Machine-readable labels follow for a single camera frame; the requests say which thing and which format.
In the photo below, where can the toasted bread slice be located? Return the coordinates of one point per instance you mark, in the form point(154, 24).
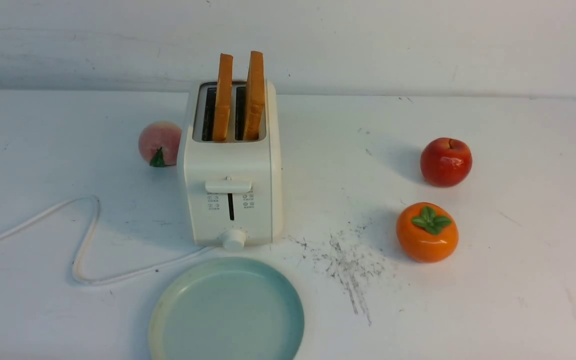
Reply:
point(255, 96)
point(223, 97)

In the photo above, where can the white two-slot toaster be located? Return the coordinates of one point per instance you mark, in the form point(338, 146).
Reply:
point(232, 190)

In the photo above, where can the pink peach with leaf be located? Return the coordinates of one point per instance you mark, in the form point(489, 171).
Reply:
point(158, 143)

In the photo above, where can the light blue round plate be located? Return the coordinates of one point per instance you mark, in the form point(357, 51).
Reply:
point(230, 308)

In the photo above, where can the orange persimmon with green leaves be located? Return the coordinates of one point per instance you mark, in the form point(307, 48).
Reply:
point(426, 233)

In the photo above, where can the red apple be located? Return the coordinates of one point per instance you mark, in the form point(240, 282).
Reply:
point(446, 162)

